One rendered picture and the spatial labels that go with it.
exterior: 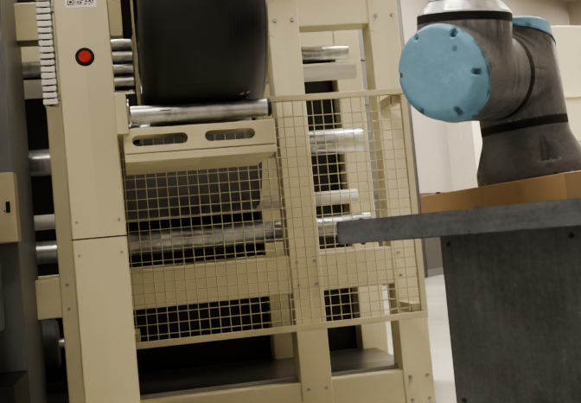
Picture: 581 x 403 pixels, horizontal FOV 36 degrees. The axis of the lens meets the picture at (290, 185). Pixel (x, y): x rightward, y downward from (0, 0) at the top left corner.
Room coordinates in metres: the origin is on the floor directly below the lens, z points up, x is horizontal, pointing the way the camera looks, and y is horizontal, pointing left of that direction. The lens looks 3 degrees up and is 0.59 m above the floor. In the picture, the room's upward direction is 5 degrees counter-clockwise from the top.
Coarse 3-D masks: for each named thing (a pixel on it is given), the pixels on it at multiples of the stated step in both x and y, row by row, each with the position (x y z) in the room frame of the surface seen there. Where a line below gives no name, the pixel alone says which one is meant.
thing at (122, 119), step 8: (120, 96) 2.08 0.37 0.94; (120, 104) 2.08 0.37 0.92; (120, 112) 2.08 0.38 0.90; (128, 112) 2.11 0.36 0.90; (120, 120) 2.08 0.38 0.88; (128, 120) 2.11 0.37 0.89; (120, 128) 2.08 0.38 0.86; (128, 128) 2.08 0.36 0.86; (120, 136) 2.11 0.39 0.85; (120, 144) 2.28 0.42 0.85
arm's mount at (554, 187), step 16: (544, 176) 1.43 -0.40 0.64; (560, 176) 1.41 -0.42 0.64; (576, 176) 1.44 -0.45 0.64; (448, 192) 1.54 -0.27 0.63; (464, 192) 1.52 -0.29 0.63; (480, 192) 1.50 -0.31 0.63; (496, 192) 1.48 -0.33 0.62; (512, 192) 1.46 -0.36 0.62; (528, 192) 1.45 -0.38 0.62; (544, 192) 1.43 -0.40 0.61; (560, 192) 1.41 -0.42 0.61; (576, 192) 1.44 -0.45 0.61; (432, 208) 1.56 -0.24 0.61; (448, 208) 1.54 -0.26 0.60; (464, 208) 1.52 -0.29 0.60
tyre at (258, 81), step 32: (160, 0) 2.02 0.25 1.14; (192, 0) 2.03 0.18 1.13; (224, 0) 2.04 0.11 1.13; (256, 0) 2.07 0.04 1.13; (160, 32) 2.04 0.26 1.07; (192, 32) 2.04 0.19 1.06; (224, 32) 2.06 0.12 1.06; (256, 32) 2.08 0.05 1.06; (160, 64) 2.08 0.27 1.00; (192, 64) 2.08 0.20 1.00; (224, 64) 2.10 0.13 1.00; (256, 64) 2.13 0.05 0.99; (160, 96) 2.15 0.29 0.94; (192, 96) 2.15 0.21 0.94; (224, 96) 2.17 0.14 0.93; (256, 96) 2.22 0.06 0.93
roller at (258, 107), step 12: (132, 108) 2.13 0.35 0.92; (144, 108) 2.13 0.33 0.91; (156, 108) 2.13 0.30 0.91; (168, 108) 2.14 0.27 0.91; (180, 108) 2.14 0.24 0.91; (192, 108) 2.15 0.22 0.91; (204, 108) 2.15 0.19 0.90; (216, 108) 2.16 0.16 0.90; (228, 108) 2.16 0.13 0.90; (240, 108) 2.17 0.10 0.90; (252, 108) 2.17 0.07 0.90; (264, 108) 2.18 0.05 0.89; (132, 120) 2.12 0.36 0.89; (144, 120) 2.13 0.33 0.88; (156, 120) 2.14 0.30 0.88; (168, 120) 2.14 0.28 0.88; (180, 120) 2.15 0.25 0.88; (192, 120) 2.16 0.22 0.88; (204, 120) 2.17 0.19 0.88
